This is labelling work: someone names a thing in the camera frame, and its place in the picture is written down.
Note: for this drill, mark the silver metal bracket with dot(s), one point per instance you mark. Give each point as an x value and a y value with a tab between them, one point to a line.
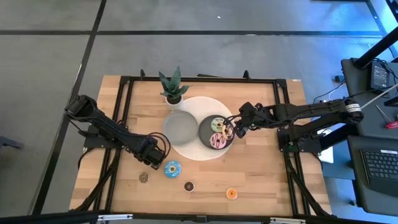
115	217
287	221

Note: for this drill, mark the light grey plate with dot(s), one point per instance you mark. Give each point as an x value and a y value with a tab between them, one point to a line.
180	127

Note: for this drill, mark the round white placemat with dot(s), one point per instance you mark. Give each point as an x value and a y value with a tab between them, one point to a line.
199	104

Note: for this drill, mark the large blue donut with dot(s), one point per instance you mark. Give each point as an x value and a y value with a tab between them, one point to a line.
168	171

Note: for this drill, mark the dark grey floor object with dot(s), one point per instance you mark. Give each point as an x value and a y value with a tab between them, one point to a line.
9	143

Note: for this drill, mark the black laptop keyboard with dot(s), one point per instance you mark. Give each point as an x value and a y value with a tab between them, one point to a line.
382	168

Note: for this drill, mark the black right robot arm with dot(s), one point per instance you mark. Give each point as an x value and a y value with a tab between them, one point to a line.
311	110

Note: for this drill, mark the large pink donut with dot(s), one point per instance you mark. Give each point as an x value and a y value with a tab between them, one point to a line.
214	143

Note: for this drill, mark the black aluminium table frame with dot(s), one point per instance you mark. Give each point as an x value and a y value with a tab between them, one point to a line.
202	79

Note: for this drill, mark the small orange donut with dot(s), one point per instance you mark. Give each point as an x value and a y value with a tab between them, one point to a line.
229	191

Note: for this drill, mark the large mint green donut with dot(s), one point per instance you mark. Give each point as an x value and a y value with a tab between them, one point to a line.
215	125

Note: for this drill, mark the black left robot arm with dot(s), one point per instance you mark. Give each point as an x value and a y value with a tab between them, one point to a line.
105	126

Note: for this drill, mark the dark grey side desk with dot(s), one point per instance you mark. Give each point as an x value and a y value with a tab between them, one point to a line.
373	130

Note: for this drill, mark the black power adapter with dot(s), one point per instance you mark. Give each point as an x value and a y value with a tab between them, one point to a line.
380	76

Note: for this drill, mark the large chocolate donut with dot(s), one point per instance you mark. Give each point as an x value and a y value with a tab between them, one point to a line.
229	133

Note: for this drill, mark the black rig crossbar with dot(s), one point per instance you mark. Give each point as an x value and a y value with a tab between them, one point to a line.
199	218

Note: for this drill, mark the black slanted pole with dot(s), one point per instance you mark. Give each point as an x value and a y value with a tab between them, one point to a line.
376	48

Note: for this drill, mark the green plant in white pot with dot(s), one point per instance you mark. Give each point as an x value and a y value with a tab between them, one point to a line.
172	87

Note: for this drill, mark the small dark chocolate donut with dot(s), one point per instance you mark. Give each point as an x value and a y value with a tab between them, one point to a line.
186	184

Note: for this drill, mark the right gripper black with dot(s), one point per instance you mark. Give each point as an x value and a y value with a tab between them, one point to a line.
250	113

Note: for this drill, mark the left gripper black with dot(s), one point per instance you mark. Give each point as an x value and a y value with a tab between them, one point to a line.
150	151

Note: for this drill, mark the dark grey plate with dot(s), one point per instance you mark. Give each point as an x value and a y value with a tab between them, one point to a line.
203	133

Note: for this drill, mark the small brown donut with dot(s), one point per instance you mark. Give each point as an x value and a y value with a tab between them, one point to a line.
141	175

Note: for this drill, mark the white paper sheet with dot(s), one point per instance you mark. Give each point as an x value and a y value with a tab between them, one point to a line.
327	155

